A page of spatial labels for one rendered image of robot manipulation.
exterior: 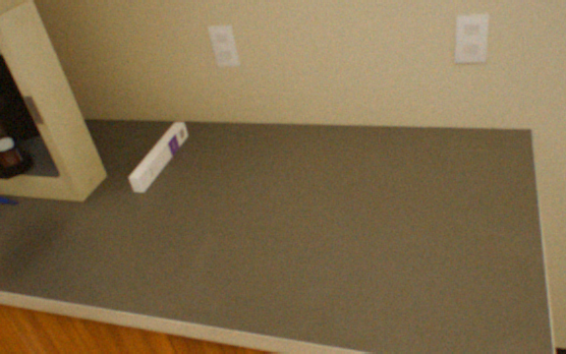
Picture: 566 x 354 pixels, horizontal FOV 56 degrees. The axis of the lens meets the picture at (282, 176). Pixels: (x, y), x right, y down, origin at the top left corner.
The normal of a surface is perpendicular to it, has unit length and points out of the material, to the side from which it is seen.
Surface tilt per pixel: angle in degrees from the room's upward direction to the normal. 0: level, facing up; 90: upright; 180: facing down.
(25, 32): 90
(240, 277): 0
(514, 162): 1
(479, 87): 90
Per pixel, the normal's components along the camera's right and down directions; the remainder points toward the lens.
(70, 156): 0.94, 0.06
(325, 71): -0.30, 0.59
